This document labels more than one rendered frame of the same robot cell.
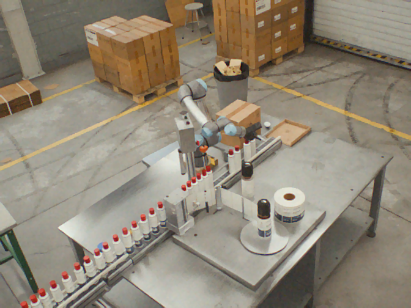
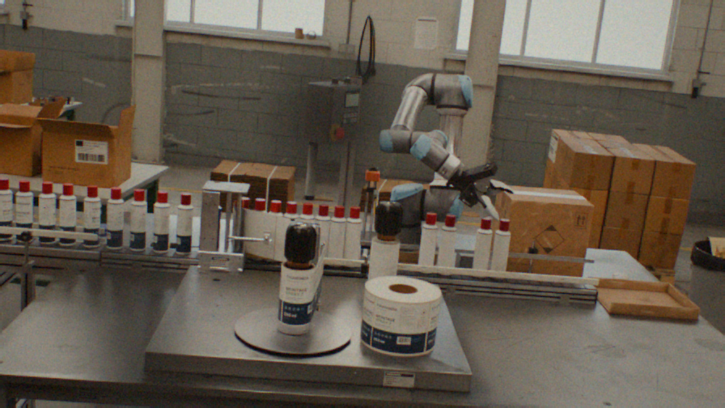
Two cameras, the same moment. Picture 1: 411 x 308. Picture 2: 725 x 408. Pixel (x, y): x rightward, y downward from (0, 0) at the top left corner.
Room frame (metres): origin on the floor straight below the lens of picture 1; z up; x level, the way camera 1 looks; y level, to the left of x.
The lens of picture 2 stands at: (0.69, -1.79, 1.74)
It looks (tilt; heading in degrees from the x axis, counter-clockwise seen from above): 14 degrees down; 41
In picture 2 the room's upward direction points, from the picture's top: 6 degrees clockwise
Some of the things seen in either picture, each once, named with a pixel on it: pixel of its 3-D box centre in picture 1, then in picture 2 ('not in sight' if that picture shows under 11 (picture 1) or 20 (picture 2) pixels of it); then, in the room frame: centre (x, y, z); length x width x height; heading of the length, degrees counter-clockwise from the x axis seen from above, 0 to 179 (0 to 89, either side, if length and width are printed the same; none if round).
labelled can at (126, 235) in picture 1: (127, 241); (115, 218); (2.15, 0.53, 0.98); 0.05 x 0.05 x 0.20
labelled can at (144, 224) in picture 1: (145, 227); (161, 222); (2.25, 0.42, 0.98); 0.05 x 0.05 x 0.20
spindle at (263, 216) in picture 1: (263, 219); (297, 277); (2.15, -0.33, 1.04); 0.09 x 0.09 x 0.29
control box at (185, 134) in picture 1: (185, 134); (332, 112); (2.68, 0.10, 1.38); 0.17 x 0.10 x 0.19; 9
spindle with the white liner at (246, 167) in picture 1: (247, 181); (384, 250); (2.55, -0.29, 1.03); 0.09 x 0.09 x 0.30
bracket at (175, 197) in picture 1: (176, 196); (226, 187); (2.33, 0.20, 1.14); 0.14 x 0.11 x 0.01; 134
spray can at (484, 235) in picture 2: (247, 150); (482, 248); (2.99, -0.35, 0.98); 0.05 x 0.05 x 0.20
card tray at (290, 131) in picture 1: (287, 131); (640, 297); (3.39, -0.75, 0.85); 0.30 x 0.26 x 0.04; 134
